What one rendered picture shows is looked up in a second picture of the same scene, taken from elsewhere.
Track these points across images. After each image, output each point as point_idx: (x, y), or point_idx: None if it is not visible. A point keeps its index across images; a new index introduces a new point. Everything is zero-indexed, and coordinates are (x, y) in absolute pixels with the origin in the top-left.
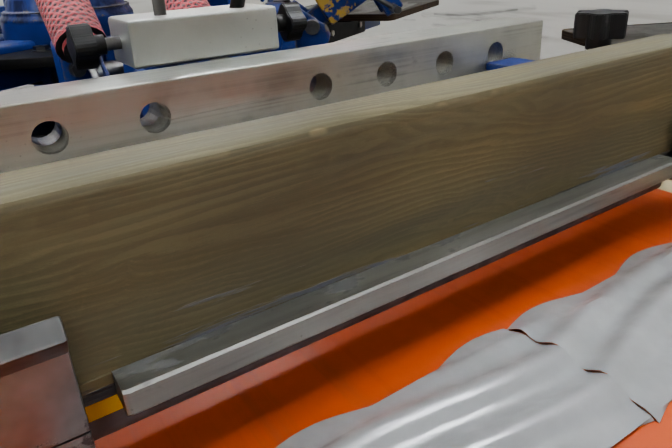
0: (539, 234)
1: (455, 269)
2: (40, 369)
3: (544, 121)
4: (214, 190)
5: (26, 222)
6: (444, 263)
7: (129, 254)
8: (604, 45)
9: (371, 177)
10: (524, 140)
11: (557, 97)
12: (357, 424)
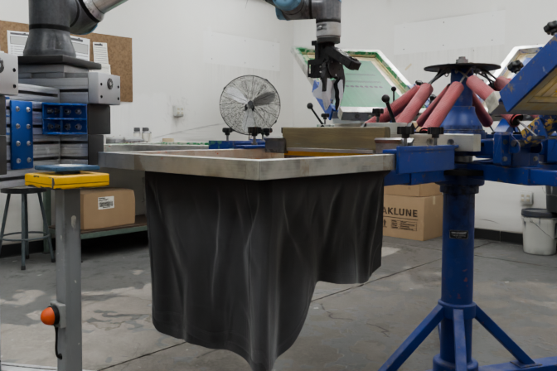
0: (336, 151)
1: (321, 151)
2: (282, 142)
3: (342, 134)
4: (299, 131)
5: (286, 129)
6: (319, 149)
7: (292, 135)
8: (432, 136)
9: (315, 135)
10: (339, 137)
11: (345, 131)
12: None
